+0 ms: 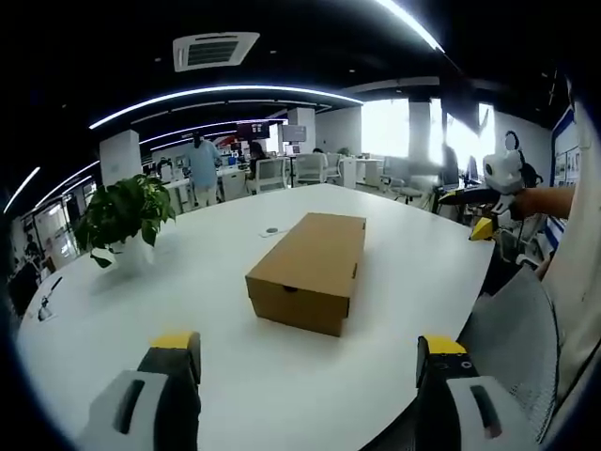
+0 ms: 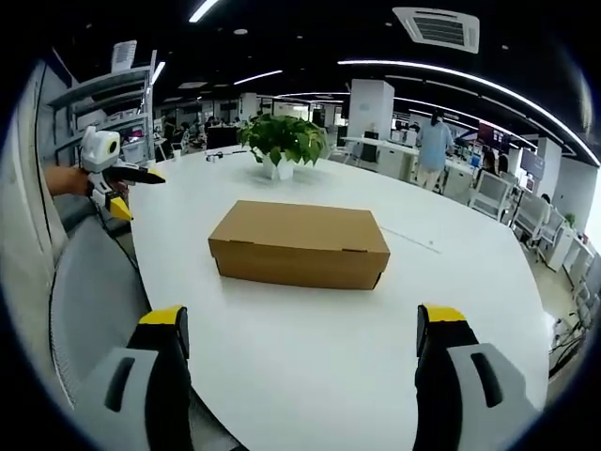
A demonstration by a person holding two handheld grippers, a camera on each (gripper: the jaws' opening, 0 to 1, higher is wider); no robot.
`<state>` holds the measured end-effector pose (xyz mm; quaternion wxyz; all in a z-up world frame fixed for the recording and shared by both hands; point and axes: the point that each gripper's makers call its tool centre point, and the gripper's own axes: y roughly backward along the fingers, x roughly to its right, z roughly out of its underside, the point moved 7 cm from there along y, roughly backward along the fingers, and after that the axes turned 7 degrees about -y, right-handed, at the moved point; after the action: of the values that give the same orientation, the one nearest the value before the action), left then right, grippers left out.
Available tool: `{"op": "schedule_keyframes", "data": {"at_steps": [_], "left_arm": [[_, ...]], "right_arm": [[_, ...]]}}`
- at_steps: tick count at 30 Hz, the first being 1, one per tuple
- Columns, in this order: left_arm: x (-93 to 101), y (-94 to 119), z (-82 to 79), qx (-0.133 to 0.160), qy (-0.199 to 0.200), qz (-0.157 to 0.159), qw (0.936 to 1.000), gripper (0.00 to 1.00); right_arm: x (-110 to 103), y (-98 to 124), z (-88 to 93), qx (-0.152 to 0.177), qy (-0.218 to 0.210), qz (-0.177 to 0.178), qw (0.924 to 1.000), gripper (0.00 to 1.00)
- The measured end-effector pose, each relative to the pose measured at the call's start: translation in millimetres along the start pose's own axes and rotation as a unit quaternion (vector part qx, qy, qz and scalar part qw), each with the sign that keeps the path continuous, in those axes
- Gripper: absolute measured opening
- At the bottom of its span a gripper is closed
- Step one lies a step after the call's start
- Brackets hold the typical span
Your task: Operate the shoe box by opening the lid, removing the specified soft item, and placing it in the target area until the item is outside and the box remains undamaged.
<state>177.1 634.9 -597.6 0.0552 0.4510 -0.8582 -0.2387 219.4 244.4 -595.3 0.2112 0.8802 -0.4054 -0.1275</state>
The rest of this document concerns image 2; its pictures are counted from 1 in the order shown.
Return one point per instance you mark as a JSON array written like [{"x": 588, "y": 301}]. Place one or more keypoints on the white office desk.
[{"x": 382, "y": 155}]

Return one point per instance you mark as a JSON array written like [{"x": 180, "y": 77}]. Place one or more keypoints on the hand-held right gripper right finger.
[{"x": 469, "y": 380}]

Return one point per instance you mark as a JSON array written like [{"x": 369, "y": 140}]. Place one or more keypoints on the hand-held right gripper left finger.
[{"x": 141, "y": 376}]

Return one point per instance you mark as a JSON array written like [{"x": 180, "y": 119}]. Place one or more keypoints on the white pillar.
[{"x": 371, "y": 109}]

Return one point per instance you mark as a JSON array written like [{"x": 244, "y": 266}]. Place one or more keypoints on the person's left hand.
[{"x": 68, "y": 180}]

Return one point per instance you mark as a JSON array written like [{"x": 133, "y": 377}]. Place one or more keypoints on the grey metal shelf rack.
[{"x": 104, "y": 115}]

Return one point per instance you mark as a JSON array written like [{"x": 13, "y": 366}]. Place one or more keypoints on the ceiling air conditioner vent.
[{"x": 437, "y": 28}]

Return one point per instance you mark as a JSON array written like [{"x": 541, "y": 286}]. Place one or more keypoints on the white office chair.
[{"x": 488, "y": 191}]

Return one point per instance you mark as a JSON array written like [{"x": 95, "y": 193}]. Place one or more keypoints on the grey mesh office chair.
[{"x": 96, "y": 300}]

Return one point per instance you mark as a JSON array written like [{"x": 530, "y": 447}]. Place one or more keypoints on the green potted plant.
[{"x": 283, "y": 137}]

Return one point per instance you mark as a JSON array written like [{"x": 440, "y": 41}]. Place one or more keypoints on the brown cardboard shoe box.
[{"x": 300, "y": 242}]

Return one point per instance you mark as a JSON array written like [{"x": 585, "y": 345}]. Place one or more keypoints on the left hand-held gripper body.
[{"x": 99, "y": 155}]

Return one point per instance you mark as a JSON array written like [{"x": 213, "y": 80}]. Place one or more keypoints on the white plant pot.
[{"x": 278, "y": 168}]

